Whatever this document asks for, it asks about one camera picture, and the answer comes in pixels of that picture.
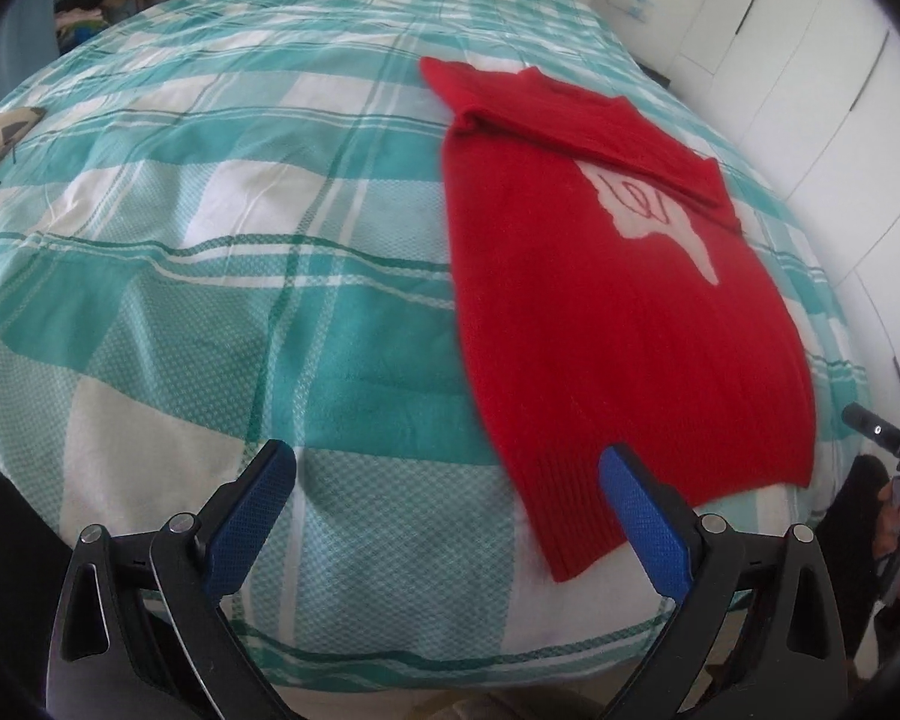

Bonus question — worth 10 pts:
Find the teal plaid bedspread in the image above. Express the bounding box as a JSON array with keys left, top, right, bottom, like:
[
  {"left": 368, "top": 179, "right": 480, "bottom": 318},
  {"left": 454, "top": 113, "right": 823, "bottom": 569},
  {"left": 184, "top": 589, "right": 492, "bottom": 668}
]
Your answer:
[{"left": 0, "top": 0, "right": 866, "bottom": 692}]

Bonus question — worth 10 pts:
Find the wall switch panel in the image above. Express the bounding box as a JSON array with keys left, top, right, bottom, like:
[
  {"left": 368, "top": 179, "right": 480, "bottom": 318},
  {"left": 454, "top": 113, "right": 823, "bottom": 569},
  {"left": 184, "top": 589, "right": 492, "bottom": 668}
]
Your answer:
[{"left": 605, "top": 0, "right": 655, "bottom": 23}]

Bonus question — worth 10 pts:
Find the person's right hand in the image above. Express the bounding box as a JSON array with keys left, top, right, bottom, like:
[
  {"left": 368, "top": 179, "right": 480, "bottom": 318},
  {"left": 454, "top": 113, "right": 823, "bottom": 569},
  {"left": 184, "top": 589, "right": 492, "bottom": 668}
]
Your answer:
[{"left": 873, "top": 483, "right": 900, "bottom": 559}]

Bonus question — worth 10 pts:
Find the white wardrobe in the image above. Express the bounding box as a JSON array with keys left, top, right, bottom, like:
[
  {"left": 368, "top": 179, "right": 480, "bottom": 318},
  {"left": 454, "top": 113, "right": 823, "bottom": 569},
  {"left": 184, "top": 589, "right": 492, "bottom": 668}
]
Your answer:
[{"left": 668, "top": 0, "right": 900, "bottom": 397}]

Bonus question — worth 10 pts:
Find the red sweater with white motif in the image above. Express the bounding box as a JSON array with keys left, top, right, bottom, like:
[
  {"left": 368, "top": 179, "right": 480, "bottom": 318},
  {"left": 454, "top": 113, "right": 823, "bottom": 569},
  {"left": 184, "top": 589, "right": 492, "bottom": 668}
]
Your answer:
[{"left": 421, "top": 57, "right": 816, "bottom": 582}]

